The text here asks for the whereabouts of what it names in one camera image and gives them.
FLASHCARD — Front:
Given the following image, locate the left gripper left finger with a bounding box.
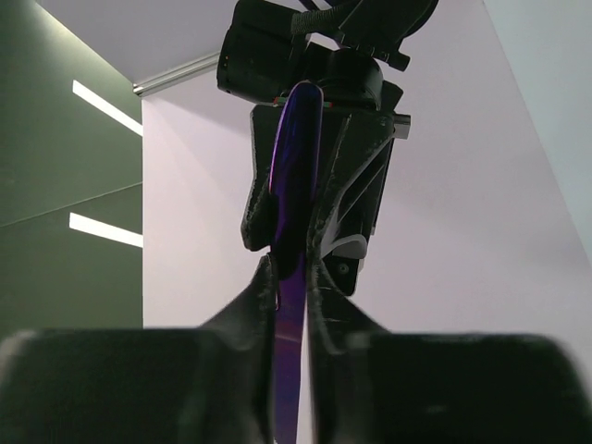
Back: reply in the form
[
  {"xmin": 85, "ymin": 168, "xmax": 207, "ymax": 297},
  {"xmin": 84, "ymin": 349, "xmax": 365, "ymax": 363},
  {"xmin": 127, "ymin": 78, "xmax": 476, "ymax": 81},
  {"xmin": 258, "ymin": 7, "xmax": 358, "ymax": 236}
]
[{"xmin": 1, "ymin": 256, "xmax": 277, "ymax": 443}]

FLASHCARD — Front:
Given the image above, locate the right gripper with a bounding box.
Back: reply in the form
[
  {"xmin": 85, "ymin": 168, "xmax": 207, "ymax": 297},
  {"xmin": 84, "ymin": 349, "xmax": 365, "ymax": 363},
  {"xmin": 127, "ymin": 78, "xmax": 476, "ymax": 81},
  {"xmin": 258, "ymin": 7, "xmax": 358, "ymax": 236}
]
[{"xmin": 240, "ymin": 68, "xmax": 411, "ymax": 296}]

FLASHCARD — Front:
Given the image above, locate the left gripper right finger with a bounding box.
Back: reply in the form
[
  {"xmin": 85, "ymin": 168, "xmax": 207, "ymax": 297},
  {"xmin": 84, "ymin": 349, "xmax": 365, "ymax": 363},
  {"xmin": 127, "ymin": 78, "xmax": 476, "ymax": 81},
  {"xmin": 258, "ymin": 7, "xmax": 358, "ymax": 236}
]
[{"xmin": 307, "ymin": 261, "xmax": 591, "ymax": 443}]

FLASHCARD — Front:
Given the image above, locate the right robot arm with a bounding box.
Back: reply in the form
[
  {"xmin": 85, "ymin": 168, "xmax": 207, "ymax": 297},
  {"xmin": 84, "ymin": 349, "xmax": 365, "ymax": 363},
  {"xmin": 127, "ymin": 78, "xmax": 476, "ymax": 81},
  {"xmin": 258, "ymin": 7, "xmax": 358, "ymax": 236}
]
[{"xmin": 216, "ymin": 1, "xmax": 437, "ymax": 296}]

